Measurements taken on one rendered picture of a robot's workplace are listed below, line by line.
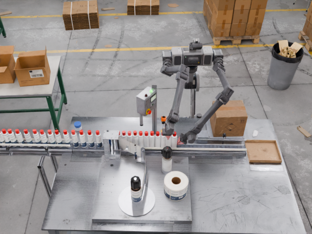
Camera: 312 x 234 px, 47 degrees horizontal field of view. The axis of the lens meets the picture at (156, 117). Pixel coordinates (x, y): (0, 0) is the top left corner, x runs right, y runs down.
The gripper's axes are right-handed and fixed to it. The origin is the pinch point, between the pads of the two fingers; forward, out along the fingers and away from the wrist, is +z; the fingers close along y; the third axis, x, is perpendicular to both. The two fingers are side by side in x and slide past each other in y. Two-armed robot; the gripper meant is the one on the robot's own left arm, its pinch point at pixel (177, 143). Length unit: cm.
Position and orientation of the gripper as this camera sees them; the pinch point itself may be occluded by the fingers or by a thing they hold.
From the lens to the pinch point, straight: 340.8
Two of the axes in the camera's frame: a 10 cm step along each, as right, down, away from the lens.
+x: 7.8, 4.7, 4.1
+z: -6.3, 5.7, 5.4
